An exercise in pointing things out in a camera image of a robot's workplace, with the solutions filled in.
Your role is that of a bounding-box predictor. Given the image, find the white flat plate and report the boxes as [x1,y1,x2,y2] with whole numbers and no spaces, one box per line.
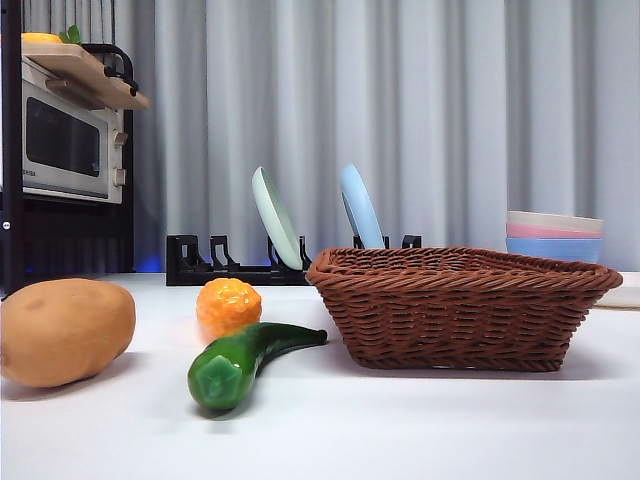
[594,272,640,309]

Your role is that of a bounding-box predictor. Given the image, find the pink bowl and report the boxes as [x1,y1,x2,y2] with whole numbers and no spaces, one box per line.
[506,222,604,240]

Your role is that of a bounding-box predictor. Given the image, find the green cucumber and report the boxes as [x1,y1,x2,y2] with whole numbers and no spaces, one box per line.
[187,322,329,411]

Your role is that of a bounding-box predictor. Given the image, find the brown potato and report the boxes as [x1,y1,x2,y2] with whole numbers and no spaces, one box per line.
[0,277,137,389]

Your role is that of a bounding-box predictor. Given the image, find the black curved metal handle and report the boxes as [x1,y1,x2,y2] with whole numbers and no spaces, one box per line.
[82,43,139,96]

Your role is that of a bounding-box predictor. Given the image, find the pale green plate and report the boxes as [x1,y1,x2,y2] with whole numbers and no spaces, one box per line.
[251,165,305,271]

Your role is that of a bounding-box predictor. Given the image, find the brown wicker basket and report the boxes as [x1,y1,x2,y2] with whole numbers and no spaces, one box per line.
[305,245,624,372]

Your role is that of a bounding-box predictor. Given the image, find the grey curtain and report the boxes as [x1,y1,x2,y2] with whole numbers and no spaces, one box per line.
[19,0,640,275]

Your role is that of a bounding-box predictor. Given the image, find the black dish rack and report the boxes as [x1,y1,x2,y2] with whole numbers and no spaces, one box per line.
[165,233,424,287]

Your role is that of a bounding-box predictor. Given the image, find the pale blue plate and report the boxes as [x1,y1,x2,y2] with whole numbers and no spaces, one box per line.
[339,162,387,250]

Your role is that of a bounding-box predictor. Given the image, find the black shelf frame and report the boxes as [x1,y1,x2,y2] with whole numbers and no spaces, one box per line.
[0,0,136,299]

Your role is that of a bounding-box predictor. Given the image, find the white toaster oven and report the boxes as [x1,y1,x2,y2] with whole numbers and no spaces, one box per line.
[20,55,129,205]

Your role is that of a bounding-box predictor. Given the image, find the wooden cutting board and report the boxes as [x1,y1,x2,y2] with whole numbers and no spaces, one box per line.
[20,40,151,111]

